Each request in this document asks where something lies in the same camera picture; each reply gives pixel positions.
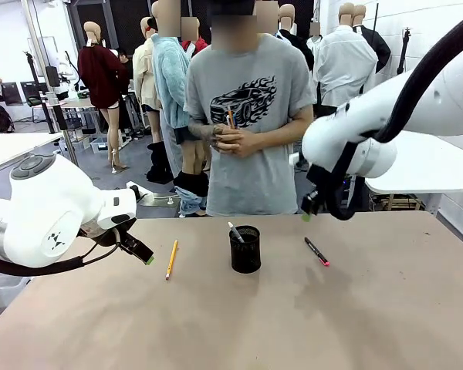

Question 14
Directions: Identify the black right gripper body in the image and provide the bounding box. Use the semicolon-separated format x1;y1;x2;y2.
306;163;333;202

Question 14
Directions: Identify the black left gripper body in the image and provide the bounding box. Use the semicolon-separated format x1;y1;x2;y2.
79;217;140;248

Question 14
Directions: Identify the yellow pencil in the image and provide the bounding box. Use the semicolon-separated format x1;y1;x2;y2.
164;239;179;281

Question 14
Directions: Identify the person's left forearm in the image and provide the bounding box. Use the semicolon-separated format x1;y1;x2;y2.
254;109;314;152

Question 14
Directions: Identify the person's tattooed right forearm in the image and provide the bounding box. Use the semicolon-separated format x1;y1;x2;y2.
187;116;218;144

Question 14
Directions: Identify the black pen pink cap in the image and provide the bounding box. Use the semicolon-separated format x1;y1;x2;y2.
303;236;331;268

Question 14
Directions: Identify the black mesh pen holder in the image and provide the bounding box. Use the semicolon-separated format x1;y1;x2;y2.
228;225;262;275

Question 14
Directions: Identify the white pen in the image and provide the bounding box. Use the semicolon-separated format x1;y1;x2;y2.
227;220;245;244

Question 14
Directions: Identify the person's left hand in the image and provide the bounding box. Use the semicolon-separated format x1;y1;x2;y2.
220;129;265;160

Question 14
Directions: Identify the person's right hand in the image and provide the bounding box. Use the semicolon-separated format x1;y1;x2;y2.
211;124;237;156

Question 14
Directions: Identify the person in grey t-shirt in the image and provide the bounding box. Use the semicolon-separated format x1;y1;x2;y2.
183;0;318;217

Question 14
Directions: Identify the wooden pallet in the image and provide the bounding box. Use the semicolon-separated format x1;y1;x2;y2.
369;192;426;212

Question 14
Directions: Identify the grey storage bin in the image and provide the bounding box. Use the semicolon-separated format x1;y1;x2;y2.
90;136;112;156

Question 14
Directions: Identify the white rounded table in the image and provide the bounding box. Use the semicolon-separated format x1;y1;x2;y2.
363;129;463;194

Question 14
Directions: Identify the mannequin in white shirt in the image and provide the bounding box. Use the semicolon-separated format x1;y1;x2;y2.
312;2;380;117

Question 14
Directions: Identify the white plastic box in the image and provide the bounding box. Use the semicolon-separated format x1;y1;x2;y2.
0;274;32;329

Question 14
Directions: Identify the white side table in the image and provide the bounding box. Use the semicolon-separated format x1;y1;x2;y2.
0;131;64;175

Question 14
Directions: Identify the mannequin in black top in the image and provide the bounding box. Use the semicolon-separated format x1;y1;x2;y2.
274;3;316;74

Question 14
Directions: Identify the metal support pole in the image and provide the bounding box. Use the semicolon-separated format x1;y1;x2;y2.
22;0;79;167

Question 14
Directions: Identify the mannequin in black jacket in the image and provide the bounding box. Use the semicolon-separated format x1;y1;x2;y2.
352;3;392;75

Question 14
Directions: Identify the black light stand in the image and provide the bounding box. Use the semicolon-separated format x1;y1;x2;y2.
396;27;414;77

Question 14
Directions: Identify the mannequin in maroon sweater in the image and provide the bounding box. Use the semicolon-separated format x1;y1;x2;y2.
77;20;131;175

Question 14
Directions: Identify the black backpack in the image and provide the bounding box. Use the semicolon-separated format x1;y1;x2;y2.
0;101;16;134

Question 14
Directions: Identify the mannequin in light blue fleece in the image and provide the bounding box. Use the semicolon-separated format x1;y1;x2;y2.
150;0;212;217

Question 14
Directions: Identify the black tripod stand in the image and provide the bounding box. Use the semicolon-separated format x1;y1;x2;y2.
22;51;59;135

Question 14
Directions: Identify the mannequin in cream shirt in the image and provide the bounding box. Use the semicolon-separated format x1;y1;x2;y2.
131;16;164;144

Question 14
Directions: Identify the black office chair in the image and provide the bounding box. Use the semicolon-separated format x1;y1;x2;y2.
1;82;25;108

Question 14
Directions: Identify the mannequin in red garment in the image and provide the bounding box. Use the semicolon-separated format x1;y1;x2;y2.
180;16;210;56

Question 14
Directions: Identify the white mannequin base plate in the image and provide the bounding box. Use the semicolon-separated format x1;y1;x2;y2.
125;180;181;210

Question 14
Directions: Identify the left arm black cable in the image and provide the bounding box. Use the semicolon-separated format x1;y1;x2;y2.
0;230;123;278

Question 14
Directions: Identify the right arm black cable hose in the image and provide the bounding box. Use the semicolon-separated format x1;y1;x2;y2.
323;2;463;222

